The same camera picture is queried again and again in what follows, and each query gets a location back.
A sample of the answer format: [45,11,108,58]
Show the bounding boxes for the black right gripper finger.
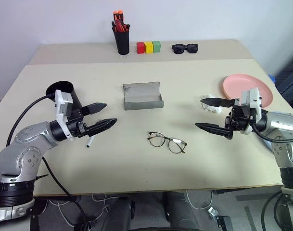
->
[200,97,236,108]
[194,122,234,141]

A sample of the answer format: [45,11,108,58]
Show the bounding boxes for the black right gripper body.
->
[224,98,255,132]

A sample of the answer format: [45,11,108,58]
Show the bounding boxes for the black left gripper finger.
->
[87,118,118,137]
[80,102,108,116]

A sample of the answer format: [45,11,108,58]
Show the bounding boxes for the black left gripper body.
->
[65,107,91,139]

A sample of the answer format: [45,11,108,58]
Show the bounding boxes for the white tissue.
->
[200,93,223,114]

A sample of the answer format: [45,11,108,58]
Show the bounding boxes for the white marker pen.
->
[86,135,97,149]

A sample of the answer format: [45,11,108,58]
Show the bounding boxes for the grey glasses case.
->
[122,81,165,111]

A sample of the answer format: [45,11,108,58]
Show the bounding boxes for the thin-framed clear eyeglasses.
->
[147,131,188,154]

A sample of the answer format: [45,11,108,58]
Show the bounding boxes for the round plastic plate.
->
[222,74,274,109]

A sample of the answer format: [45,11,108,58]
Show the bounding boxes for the wide black pen cup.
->
[45,81,83,110]

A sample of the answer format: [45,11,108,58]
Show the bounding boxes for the black sunglasses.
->
[172,43,199,54]

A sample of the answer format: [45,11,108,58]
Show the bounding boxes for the dark ribbed object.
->
[275,59,293,97]

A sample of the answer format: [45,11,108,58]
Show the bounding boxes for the tall black tool holder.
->
[112,23,131,55]

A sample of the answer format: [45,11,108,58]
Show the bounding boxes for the dark rounded shape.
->
[104,196,135,231]
[162,191,203,231]

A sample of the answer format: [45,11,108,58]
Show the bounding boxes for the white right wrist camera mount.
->
[240,87,263,135]

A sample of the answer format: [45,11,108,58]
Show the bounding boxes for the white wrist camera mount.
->
[53,90,74,141]
[240,87,263,135]

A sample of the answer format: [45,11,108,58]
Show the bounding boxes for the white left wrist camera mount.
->
[53,90,74,141]

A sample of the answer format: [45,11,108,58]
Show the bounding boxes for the white floor cable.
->
[49,194,120,227]
[185,190,213,210]

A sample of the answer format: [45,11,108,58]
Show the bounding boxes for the black floor bracket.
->
[216,215,234,231]

